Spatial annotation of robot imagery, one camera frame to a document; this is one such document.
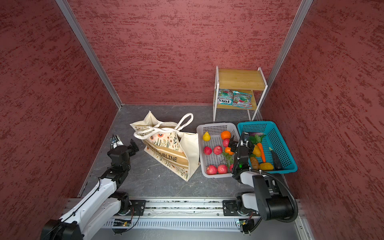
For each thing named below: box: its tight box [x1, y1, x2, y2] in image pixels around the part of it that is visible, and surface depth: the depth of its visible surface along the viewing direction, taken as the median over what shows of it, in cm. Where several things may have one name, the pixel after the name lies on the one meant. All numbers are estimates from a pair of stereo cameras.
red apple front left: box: [206, 164, 218, 175], surface depth 84 cm
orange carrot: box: [256, 142, 267, 163], surface depth 93 cm
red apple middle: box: [213, 145, 223, 155], surface depth 92 cm
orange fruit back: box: [220, 130, 232, 140], surface depth 99 cm
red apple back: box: [222, 138, 230, 148], surface depth 96 cm
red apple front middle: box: [217, 164, 228, 174], surface depth 84 cm
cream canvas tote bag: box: [130, 110, 201, 182], surface depth 78 cm
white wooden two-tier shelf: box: [213, 66, 269, 122], surface depth 94 cm
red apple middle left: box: [203, 146, 213, 156], surface depth 92 cm
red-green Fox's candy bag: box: [233, 90, 253, 109], surface depth 99 cm
